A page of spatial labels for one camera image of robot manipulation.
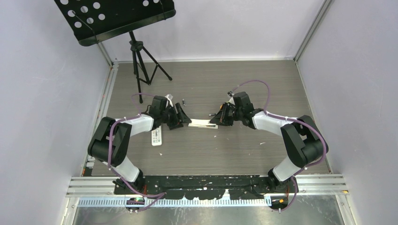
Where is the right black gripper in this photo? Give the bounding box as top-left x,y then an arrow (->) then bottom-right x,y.
211,103 -> 243,127

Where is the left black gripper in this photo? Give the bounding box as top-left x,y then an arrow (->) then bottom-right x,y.
160,103 -> 191,130

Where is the long white remote control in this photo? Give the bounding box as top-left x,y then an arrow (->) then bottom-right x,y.
188,119 -> 218,129

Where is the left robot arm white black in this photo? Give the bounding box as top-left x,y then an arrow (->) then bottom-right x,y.
87,96 -> 191,194

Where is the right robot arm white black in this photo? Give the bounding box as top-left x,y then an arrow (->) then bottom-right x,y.
210,92 -> 329,192

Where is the white air conditioner remote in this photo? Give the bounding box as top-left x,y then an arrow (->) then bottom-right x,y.
151,126 -> 162,147

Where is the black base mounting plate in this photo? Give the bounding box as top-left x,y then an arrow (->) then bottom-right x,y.
113,175 -> 295,200

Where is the black music stand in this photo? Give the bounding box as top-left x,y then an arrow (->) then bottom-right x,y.
54,0 -> 176,86

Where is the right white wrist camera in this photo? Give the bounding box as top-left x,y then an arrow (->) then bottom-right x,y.
227,91 -> 235,105

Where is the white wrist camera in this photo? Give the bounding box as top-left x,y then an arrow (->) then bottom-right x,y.
227,91 -> 235,105
165,94 -> 174,107

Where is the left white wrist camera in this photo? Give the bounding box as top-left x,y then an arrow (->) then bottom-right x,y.
165,94 -> 174,107

